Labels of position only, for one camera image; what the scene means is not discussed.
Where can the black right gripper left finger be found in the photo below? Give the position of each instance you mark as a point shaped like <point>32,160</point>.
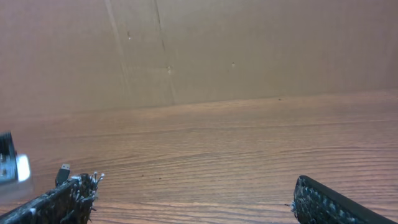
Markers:
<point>71,202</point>

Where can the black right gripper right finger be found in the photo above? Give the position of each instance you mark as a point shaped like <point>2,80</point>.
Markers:
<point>316,203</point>

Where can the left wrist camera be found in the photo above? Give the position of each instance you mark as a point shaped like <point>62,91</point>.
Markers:
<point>15,167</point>

